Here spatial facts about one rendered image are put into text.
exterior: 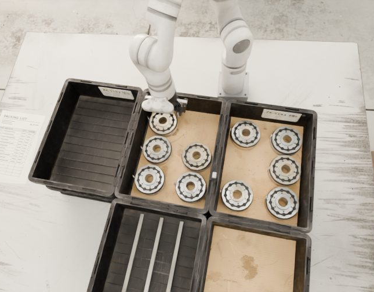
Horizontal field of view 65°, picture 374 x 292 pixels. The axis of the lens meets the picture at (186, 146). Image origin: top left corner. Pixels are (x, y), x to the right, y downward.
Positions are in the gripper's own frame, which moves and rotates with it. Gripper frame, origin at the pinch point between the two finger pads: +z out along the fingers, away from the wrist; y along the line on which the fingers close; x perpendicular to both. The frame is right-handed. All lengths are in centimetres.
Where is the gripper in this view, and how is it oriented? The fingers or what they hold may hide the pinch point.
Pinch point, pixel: (169, 112)
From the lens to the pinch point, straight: 99.2
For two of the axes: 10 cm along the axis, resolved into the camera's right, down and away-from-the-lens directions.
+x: -1.8, 9.3, -3.2
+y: -9.8, -1.4, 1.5
